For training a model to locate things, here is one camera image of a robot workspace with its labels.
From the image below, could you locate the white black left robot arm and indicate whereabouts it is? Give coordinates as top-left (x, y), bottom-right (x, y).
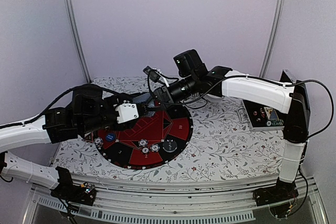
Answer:
top-left (1, 84), bottom-right (147, 200)

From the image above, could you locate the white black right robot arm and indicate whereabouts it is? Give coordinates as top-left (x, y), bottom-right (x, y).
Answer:
top-left (151, 49), bottom-right (312, 205)

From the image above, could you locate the right aluminium frame post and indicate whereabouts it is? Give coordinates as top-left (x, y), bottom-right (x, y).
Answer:
top-left (259, 0), bottom-right (285, 78)

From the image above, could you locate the boxed playing card deck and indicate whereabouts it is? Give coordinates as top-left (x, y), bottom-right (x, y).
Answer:
top-left (264, 106), bottom-right (279, 120)

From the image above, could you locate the left aluminium frame post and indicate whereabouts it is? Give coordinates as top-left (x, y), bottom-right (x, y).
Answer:
top-left (64, 0), bottom-right (92, 83)

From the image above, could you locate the floral white table cloth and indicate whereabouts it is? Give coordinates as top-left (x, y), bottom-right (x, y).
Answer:
top-left (54, 76), bottom-right (294, 183)

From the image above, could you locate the blue playing card deck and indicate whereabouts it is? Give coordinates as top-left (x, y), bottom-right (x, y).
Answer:
top-left (132, 93), bottom-right (155, 117)

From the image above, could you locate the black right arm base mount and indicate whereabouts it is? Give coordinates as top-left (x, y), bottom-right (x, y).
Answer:
top-left (253, 179), bottom-right (309, 219)

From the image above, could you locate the blue small blind button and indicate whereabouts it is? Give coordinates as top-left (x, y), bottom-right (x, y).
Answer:
top-left (105, 133), bottom-right (116, 142)

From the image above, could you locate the round red black poker mat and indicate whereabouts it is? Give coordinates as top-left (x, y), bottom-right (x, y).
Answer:
top-left (91, 105), bottom-right (193, 170)

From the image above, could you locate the aluminium front rail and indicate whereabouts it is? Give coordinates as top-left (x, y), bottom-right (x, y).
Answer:
top-left (22, 174), bottom-right (328, 224)

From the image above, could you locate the aluminium frame post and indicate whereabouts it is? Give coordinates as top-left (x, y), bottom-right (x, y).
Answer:
top-left (64, 0), bottom-right (92, 83)
top-left (259, 0), bottom-right (285, 78)

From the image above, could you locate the aluminium poker chip case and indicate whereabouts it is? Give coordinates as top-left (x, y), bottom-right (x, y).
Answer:
top-left (236, 68), bottom-right (307, 132)

